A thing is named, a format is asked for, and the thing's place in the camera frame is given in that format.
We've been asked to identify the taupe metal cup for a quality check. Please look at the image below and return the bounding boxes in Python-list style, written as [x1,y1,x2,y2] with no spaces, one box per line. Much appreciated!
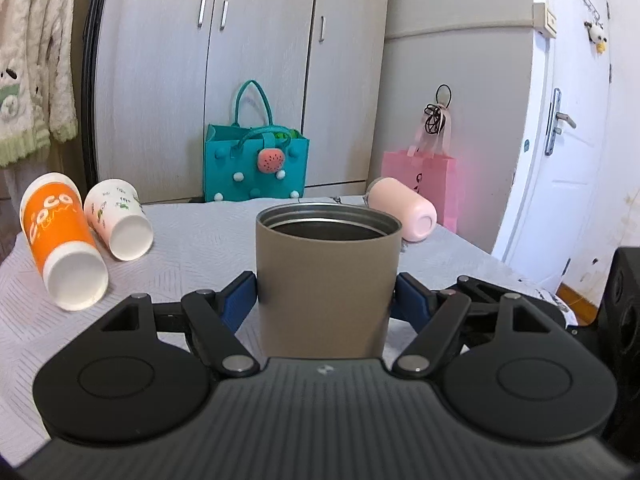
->
[255,203,404,360]

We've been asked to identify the white fuzzy cardigan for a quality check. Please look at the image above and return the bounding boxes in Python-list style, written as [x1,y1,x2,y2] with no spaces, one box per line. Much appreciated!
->
[0,0,79,169]

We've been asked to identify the beige wall box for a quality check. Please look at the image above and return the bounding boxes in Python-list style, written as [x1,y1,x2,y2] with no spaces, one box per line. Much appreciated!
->
[532,2,559,39]

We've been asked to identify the white textured tablecloth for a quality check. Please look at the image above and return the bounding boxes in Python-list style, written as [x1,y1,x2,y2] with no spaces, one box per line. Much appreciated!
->
[0,194,581,467]

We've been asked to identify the metal hook rack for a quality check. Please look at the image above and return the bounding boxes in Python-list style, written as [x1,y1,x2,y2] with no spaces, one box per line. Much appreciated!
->
[572,0,604,24]

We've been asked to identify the black hair ties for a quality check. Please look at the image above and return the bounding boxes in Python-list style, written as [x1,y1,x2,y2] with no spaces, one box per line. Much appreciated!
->
[423,84,454,136]

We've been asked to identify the orange paper cup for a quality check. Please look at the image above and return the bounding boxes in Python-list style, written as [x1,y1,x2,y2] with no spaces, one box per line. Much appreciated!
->
[19,172,110,311]

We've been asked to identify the black metal frame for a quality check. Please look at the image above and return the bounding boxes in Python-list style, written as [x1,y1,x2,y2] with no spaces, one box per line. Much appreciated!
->
[81,0,110,190]

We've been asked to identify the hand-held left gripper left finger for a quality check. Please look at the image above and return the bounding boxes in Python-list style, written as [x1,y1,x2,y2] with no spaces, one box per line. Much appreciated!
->
[101,271,261,378]

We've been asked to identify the pink cup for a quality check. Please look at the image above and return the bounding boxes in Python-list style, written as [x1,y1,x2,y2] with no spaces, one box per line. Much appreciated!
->
[366,177,438,242]

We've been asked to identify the white door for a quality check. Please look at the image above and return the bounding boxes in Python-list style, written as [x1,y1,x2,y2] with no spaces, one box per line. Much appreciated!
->
[491,0,617,293]

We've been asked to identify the silver door handle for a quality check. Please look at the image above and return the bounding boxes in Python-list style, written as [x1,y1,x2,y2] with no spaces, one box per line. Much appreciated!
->
[544,88,577,156]

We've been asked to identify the grey wardrobe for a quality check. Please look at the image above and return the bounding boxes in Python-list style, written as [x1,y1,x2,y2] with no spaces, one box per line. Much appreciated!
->
[94,0,534,206]

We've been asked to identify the pink gift bag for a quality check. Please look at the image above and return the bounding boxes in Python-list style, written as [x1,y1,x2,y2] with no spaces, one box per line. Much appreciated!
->
[381,104,459,234]

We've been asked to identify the teal felt tote bag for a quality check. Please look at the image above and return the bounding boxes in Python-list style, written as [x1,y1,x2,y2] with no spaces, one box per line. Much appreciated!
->
[203,79,310,204]

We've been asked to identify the white floral paper cup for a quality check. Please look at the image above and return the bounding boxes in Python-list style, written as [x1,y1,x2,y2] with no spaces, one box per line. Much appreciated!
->
[83,178,154,262]

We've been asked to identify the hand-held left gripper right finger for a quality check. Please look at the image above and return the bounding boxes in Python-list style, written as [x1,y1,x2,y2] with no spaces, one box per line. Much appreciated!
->
[389,272,552,377]

